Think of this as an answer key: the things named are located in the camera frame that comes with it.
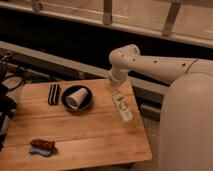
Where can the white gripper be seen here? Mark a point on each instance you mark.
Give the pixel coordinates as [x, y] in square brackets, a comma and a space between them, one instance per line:
[116, 78]

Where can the white plastic bottle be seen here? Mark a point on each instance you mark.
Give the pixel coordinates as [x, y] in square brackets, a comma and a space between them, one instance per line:
[122, 106]

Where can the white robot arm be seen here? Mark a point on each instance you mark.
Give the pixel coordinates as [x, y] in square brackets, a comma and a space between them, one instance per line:
[186, 125]

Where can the black bowl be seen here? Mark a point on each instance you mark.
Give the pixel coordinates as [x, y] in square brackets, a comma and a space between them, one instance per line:
[86, 102]

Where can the white paper cup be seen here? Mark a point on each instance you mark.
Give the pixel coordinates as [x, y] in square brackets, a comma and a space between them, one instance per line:
[75, 99]

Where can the black white striped object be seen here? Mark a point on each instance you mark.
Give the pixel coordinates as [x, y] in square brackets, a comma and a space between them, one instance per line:
[53, 96]

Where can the blue sponge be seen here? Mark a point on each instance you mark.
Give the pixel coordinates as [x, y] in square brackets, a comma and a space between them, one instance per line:
[44, 153]

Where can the metal railing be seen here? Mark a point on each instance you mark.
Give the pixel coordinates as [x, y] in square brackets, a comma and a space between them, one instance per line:
[188, 21]

